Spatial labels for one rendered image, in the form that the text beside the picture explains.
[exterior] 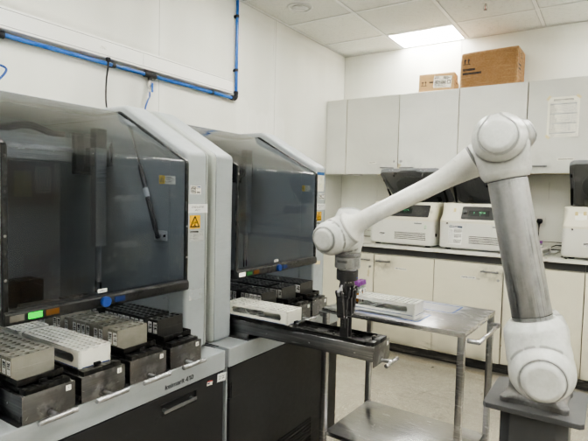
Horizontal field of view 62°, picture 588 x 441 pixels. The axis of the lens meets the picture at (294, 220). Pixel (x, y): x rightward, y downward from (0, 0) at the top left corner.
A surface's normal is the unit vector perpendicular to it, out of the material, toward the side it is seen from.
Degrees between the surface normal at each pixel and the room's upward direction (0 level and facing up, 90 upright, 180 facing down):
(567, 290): 90
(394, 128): 90
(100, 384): 90
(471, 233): 90
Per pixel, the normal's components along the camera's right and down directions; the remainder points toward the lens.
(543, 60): -0.55, 0.03
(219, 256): 0.84, 0.05
